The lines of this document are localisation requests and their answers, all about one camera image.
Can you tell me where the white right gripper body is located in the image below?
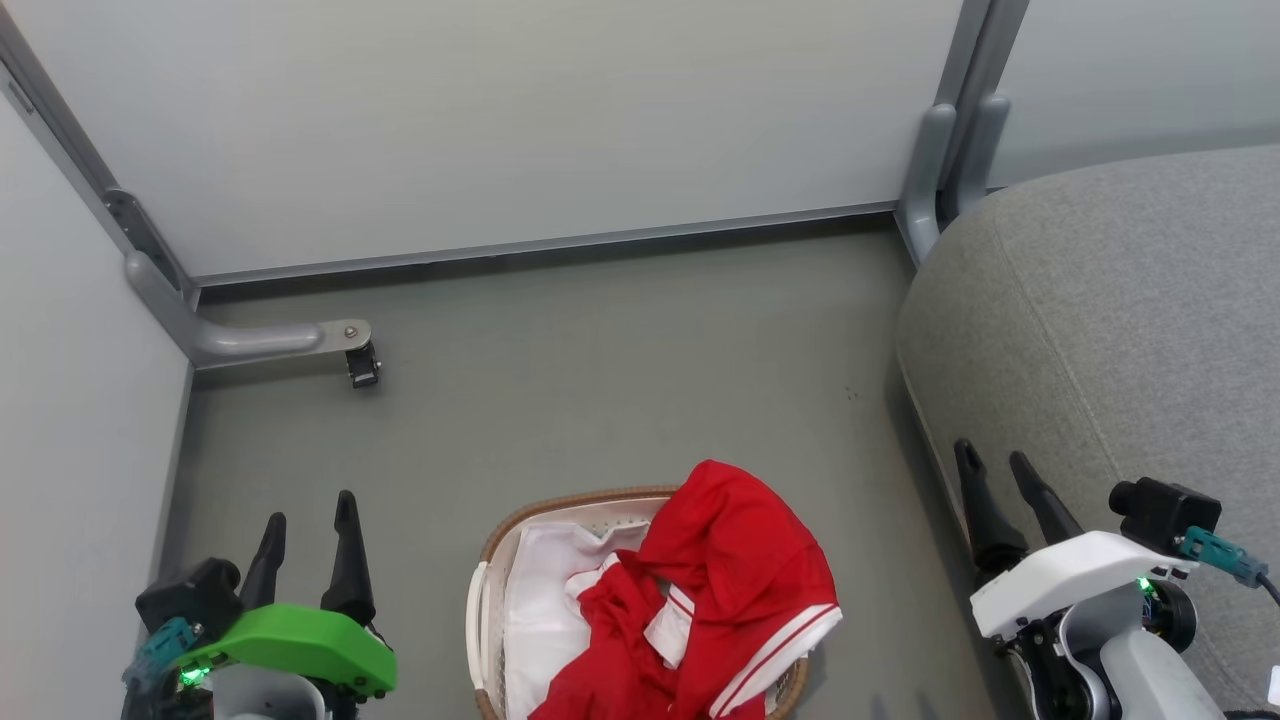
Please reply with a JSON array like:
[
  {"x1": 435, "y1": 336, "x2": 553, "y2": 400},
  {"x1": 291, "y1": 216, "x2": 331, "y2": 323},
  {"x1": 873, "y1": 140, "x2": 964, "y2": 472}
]
[{"x1": 968, "y1": 530, "x2": 1199, "y2": 641}]

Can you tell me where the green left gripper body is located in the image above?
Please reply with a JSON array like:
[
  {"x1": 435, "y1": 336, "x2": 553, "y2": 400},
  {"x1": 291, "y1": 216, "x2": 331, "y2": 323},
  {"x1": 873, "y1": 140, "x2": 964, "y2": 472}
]
[{"x1": 175, "y1": 603, "x2": 398, "y2": 698}]

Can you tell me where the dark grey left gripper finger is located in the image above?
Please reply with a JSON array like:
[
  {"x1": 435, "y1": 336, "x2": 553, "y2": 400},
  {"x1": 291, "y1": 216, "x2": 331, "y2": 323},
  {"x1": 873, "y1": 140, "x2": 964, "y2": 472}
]
[
  {"x1": 320, "y1": 490, "x2": 377, "y2": 626},
  {"x1": 240, "y1": 513, "x2": 288, "y2": 611}
]

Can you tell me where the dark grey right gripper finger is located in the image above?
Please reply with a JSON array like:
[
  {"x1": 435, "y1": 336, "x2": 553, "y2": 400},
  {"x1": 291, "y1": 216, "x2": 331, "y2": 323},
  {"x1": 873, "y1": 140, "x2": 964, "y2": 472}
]
[
  {"x1": 953, "y1": 438, "x2": 1029, "y2": 583},
  {"x1": 1008, "y1": 450, "x2": 1086, "y2": 547}
]

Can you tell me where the red garment with white stripes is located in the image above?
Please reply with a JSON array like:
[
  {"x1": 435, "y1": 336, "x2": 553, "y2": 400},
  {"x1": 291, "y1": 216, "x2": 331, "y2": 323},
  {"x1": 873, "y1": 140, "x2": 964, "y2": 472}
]
[{"x1": 527, "y1": 460, "x2": 843, "y2": 720}]

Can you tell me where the grey fabric sofa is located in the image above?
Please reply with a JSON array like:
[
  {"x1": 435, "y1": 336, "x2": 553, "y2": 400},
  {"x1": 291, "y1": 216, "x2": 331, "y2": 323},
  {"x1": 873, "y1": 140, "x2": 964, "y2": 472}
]
[{"x1": 895, "y1": 143, "x2": 1280, "y2": 713}]

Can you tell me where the wicker laundry basket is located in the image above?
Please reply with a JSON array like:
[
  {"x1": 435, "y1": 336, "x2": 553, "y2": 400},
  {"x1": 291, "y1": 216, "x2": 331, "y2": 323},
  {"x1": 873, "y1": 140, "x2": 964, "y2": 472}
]
[{"x1": 465, "y1": 485, "x2": 813, "y2": 720}]

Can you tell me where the white cloth basket liner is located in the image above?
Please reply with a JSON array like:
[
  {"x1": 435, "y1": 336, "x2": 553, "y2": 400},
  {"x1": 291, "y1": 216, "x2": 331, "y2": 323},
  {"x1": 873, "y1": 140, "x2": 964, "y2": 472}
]
[{"x1": 498, "y1": 520, "x2": 653, "y2": 720}]

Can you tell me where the grey partition foot with caster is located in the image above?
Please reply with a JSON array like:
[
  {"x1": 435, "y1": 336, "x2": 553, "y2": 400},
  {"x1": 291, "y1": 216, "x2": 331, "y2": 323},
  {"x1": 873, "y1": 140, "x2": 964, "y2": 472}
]
[{"x1": 124, "y1": 250, "x2": 373, "y2": 370}]

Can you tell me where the teal left camera connector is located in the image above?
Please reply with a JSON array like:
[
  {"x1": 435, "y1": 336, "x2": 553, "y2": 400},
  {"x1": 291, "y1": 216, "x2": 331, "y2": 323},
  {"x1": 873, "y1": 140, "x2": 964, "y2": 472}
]
[{"x1": 123, "y1": 617, "x2": 201, "y2": 693}]

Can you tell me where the teal camera connector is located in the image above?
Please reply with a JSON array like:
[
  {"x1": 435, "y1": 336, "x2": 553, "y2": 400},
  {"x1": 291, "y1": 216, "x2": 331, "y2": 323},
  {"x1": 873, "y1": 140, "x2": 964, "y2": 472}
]
[
  {"x1": 123, "y1": 617, "x2": 201, "y2": 693},
  {"x1": 1178, "y1": 527, "x2": 1271, "y2": 589}
]

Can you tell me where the teal right camera connector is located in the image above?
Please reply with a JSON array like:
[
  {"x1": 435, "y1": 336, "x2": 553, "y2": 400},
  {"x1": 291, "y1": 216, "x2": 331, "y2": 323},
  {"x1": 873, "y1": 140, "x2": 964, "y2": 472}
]
[{"x1": 1178, "y1": 527, "x2": 1271, "y2": 589}]

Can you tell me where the grey partition bottom rail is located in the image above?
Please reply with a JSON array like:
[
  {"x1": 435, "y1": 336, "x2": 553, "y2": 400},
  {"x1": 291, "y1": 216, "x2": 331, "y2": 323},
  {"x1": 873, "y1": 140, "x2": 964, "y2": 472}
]
[{"x1": 193, "y1": 202, "x2": 898, "y2": 289}]

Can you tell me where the grey metal corner post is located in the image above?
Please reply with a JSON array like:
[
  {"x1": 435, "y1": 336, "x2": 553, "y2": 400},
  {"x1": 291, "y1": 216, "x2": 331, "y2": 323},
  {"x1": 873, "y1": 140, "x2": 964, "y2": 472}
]
[{"x1": 0, "y1": 8, "x2": 201, "y2": 301}]

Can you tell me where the grey metal partition post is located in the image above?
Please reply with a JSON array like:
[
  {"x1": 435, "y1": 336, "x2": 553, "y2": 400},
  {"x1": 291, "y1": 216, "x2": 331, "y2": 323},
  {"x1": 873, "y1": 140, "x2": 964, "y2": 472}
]
[
  {"x1": 933, "y1": 0, "x2": 993, "y2": 109},
  {"x1": 958, "y1": 0, "x2": 1031, "y2": 101}
]

